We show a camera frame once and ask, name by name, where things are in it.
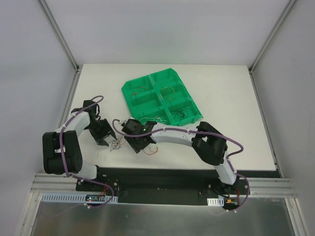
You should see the white wire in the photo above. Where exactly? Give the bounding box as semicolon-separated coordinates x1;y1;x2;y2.
139;116;168;124

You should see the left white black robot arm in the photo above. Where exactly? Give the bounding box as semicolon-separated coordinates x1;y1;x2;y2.
42;100;117;191

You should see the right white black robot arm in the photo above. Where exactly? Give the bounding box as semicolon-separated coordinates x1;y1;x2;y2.
122;118;244;194

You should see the green plastic bin left column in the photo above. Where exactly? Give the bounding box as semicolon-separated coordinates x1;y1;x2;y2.
122;75;170;124

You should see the green plastic bin column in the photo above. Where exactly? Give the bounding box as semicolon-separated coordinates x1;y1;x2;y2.
122;75;170;124
149;68;203;126

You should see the green plastic bin right column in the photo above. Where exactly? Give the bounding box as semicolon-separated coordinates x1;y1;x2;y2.
149;68;203;126

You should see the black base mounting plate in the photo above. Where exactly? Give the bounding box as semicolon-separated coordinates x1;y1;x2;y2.
75;167;249;205

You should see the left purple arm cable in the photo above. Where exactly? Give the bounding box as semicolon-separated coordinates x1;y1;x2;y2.
39;95;116;217

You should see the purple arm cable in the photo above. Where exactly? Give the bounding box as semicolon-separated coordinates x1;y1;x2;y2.
112;118;251;212
39;95;116;217

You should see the left white cable duct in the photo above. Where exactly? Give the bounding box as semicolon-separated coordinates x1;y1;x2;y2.
42;193;118;204

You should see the white cable duct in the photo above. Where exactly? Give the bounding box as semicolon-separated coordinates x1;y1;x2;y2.
42;193;118;204
207;197;224;207

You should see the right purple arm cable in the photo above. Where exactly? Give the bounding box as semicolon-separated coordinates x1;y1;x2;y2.
112;118;251;212

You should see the right white cable duct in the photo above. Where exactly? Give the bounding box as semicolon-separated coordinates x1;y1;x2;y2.
207;197;224;207

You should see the aluminium frame rail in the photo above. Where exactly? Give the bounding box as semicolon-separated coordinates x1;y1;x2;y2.
31;174;297;198

